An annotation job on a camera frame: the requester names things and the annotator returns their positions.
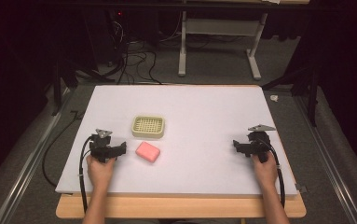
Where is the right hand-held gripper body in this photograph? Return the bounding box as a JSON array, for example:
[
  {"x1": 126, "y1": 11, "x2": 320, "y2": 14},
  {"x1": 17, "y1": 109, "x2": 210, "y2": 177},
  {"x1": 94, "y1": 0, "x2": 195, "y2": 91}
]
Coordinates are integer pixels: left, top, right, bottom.
[{"x1": 240, "y1": 124, "x2": 277, "y2": 164}]

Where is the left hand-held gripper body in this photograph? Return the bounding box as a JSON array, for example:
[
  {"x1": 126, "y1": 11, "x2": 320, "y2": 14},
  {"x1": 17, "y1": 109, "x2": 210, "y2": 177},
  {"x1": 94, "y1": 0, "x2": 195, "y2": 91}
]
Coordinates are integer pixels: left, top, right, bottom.
[{"x1": 89, "y1": 128, "x2": 120, "y2": 163}]

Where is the person's left hand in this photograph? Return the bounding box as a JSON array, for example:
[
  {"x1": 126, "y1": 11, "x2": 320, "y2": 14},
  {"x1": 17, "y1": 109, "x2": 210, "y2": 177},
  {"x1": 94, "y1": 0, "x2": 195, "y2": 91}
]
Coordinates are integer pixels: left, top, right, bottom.
[{"x1": 86, "y1": 154, "x2": 117, "y2": 191}]

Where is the person's right hand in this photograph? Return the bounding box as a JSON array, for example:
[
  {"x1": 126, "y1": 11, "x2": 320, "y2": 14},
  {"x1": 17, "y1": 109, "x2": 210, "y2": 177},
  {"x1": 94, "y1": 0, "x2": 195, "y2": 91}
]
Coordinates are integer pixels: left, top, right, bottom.
[{"x1": 251, "y1": 151, "x2": 280, "y2": 189}]

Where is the pink soap bar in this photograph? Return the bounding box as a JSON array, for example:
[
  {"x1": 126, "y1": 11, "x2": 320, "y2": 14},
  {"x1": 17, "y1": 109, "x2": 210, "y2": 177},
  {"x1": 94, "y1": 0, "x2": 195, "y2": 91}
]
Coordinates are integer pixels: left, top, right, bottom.
[{"x1": 134, "y1": 141, "x2": 161, "y2": 164}]

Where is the beige slotted soap dish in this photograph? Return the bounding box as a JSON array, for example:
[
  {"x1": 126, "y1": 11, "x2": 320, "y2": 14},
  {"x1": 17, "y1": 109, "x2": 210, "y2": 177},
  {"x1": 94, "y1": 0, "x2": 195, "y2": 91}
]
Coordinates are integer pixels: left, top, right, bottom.
[{"x1": 130, "y1": 115, "x2": 166, "y2": 140}]

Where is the white foam board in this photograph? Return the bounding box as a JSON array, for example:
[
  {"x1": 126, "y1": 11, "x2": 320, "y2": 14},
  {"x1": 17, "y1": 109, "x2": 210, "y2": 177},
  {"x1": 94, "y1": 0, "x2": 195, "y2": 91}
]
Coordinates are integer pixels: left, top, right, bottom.
[{"x1": 55, "y1": 85, "x2": 298, "y2": 198}]

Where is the black stand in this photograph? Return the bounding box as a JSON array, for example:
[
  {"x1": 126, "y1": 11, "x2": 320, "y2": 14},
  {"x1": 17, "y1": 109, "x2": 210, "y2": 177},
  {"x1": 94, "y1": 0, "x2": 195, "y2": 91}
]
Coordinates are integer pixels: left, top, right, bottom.
[
  {"x1": 261, "y1": 59, "x2": 321, "y2": 128},
  {"x1": 50, "y1": 46, "x2": 116, "y2": 117}
]

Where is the wooden table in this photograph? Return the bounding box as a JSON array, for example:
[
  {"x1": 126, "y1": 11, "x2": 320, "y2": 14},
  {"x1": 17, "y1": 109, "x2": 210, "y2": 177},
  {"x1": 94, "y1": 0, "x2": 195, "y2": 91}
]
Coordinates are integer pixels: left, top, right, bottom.
[{"x1": 55, "y1": 191, "x2": 308, "y2": 219}]

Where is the dark computer tower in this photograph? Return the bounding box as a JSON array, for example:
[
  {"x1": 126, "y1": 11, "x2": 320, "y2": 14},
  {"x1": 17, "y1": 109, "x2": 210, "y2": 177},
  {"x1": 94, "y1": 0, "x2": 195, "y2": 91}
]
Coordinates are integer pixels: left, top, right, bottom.
[{"x1": 82, "y1": 8, "x2": 129, "y2": 67}]

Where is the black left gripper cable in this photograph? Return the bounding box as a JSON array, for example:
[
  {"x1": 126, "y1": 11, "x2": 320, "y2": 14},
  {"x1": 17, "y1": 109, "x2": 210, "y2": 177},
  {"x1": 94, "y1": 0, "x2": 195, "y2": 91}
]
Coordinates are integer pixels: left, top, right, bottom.
[{"x1": 78, "y1": 135, "x2": 94, "y2": 215}]

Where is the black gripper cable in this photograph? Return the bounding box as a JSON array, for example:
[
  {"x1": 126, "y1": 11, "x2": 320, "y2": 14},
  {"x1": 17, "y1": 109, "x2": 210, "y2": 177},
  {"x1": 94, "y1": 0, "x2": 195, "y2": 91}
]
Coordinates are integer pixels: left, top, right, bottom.
[
  {"x1": 78, "y1": 135, "x2": 94, "y2": 215},
  {"x1": 264, "y1": 141, "x2": 286, "y2": 209}
]

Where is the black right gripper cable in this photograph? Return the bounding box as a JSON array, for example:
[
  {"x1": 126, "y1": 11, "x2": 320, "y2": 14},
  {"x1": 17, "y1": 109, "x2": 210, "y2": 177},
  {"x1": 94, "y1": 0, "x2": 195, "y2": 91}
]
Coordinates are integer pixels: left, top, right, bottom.
[{"x1": 264, "y1": 141, "x2": 286, "y2": 209}]

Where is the black cable on floor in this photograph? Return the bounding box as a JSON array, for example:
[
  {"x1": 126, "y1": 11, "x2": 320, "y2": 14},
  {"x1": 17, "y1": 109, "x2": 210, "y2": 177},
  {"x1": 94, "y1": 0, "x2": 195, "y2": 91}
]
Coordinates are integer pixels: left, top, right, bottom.
[{"x1": 41, "y1": 110, "x2": 86, "y2": 188}]

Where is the metal floor rail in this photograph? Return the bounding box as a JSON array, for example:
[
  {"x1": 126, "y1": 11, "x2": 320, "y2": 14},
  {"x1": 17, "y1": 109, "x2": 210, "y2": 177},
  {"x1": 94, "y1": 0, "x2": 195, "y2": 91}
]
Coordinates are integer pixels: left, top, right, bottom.
[
  {"x1": 293, "y1": 92, "x2": 357, "y2": 224},
  {"x1": 0, "y1": 88, "x2": 76, "y2": 224}
]

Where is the tangle of black cables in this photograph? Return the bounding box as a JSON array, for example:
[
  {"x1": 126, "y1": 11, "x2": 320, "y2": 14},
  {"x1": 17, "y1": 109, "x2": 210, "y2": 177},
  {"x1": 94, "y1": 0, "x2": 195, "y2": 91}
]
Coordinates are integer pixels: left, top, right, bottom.
[{"x1": 106, "y1": 18, "x2": 164, "y2": 86}]

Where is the white desk frame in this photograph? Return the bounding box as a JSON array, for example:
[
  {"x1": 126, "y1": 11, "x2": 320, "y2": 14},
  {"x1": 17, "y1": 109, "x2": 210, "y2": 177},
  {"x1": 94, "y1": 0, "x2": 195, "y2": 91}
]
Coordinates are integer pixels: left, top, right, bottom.
[{"x1": 177, "y1": 10, "x2": 269, "y2": 81}]

